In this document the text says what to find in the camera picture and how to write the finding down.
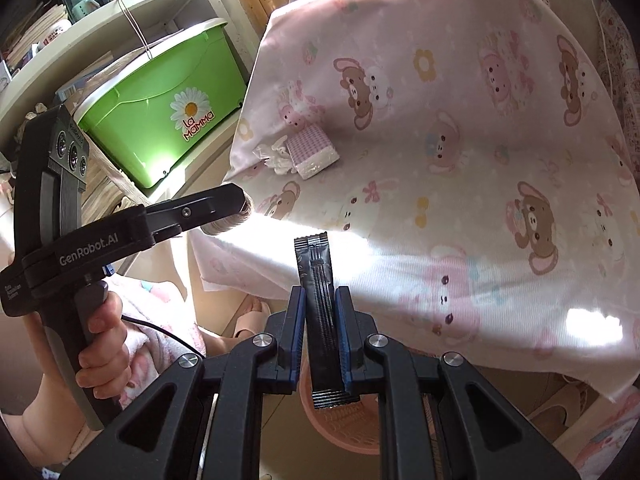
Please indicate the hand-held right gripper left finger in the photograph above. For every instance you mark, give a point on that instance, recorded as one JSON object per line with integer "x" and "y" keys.
{"x": 298, "y": 320}

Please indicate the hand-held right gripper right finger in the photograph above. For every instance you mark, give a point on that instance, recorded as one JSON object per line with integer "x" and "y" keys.
{"x": 342, "y": 320}

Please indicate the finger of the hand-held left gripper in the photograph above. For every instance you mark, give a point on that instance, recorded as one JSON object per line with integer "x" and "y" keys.
{"x": 200, "y": 207}

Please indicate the black sachet packet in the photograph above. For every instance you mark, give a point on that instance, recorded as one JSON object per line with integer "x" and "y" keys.
{"x": 320, "y": 310}

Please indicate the cream thread spool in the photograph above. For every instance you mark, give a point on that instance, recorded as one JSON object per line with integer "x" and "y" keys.
{"x": 225, "y": 225}

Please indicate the pink plastic basket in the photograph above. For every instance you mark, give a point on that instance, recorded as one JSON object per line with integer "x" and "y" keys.
{"x": 345, "y": 430}

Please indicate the person's left forearm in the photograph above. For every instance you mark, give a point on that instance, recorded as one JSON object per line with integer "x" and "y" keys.
{"x": 45, "y": 425}

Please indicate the person's left hand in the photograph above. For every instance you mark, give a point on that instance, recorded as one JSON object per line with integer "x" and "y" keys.
{"x": 107, "y": 355}

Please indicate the beige slipper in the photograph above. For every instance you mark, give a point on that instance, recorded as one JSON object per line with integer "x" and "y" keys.
{"x": 565, "y": 402}
{"x": 252, "y": 317}

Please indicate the small crumpled clear wrapper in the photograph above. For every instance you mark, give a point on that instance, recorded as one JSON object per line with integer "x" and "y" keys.
{"x": 272, "y": 155}

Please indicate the pink printed pajama clothing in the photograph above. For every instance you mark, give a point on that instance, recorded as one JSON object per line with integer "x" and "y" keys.
{"x": 160, "y": 310}

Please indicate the green plastic storage box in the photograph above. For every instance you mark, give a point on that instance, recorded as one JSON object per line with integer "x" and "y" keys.
{"x": 150, "y": 105}

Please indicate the pink checked tissue pack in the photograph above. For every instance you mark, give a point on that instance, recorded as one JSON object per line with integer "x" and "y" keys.
{"x": 312, "y": 147}

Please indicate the pink printed tablecloth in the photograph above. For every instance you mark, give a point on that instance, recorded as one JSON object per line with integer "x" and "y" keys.
{"x": 450, "y": 185}

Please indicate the white shelf unit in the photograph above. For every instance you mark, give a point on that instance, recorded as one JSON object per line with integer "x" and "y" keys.
{"x": 165, "y": 0}

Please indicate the stack of books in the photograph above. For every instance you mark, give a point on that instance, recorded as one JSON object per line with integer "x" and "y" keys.
{"x": 35, "y": 35}

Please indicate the printed bedsheet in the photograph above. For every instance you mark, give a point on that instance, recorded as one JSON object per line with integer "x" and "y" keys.
{"x": 617, "y": 50}

